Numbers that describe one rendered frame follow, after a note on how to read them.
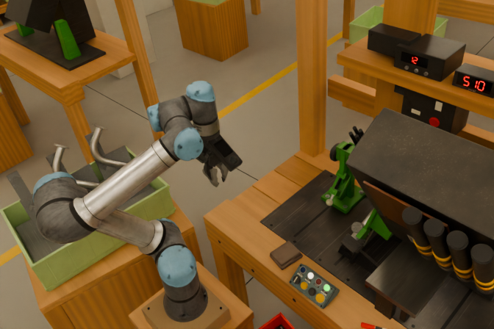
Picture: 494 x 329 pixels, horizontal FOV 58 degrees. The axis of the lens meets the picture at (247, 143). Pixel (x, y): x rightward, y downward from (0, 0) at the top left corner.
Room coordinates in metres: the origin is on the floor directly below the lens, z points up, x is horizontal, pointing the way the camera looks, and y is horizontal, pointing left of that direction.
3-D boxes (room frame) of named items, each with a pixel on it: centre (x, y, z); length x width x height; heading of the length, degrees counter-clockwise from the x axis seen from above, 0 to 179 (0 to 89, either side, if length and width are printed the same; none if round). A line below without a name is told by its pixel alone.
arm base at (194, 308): (0.88, 0.27, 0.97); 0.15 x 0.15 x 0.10
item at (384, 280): (0.80, -0.49, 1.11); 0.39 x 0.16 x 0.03; 129
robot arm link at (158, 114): (1.02, 0.20, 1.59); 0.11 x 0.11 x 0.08; 21
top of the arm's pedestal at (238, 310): (0.88, 0.27, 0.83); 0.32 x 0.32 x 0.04; 39
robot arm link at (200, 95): (1.07, 0.11, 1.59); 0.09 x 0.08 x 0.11; 111
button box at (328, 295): (0.89, -0.17, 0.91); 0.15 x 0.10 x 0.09; 39
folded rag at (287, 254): (1.03, -0.09, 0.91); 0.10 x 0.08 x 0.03; 119
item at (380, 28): (1.29, -0.51, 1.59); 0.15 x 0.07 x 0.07; 39
